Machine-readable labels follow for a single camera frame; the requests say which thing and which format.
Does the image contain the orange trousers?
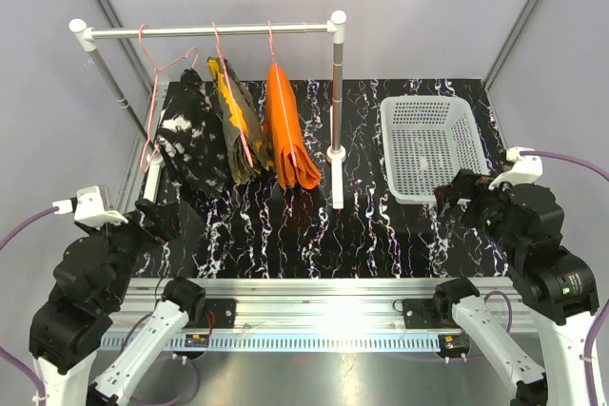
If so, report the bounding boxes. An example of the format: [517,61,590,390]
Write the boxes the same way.
[265,64,321,190]

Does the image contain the pink hanger with orange trousers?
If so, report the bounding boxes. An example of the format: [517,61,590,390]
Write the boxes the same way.
[267,20,298,169]

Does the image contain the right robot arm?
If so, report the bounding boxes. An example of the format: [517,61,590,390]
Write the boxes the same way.
[431,170,606,405]

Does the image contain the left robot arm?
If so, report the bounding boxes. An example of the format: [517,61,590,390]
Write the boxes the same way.
[29,195,206,405]

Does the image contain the pink hanger with black trousers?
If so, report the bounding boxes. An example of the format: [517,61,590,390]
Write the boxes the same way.
[138,23,199,174]

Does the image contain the black white patterned trousers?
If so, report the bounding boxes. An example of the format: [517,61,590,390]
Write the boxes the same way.
[156,68,232,197]

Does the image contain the camouflage yellow trousers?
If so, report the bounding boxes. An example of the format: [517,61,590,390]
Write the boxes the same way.
[206,57,274,184]

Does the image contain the pink hanger with camouflage trousers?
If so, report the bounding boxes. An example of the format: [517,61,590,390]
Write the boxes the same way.
[211,22,254,168]

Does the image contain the white plastic basket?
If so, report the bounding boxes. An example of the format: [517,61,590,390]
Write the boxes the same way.
[380,95,489,205]

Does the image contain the black marble pattern mat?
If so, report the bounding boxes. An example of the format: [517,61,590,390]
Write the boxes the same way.
[135,79,507,279]

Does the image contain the silver white clothes rack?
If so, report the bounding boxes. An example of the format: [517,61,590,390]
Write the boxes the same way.
[68,10,352,210]

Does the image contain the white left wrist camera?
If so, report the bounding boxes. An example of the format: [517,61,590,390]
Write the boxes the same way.
[51,185,128,228]

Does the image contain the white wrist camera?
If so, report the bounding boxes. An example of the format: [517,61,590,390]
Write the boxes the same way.
[488,146,543,190]
[51,185,128,228]

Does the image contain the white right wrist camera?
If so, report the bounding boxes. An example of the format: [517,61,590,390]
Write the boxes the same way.
[488,146,543,190]

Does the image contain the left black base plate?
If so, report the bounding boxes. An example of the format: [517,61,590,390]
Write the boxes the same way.
[199,299,237,329]

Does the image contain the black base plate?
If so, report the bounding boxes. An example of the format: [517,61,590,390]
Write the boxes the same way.
[199,299,237,329]
[392,299,442,330]

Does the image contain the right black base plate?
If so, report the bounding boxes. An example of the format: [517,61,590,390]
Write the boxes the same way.
[392,299,442,330]

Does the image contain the aluminium mounting rail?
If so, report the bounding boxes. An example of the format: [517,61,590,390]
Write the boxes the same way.
[110,278,534,336]

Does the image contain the white slotted cable duct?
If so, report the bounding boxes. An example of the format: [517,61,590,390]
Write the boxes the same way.
[102,333,442,353]

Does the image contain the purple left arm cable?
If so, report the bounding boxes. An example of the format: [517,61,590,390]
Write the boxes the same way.
[0,205,61,406]

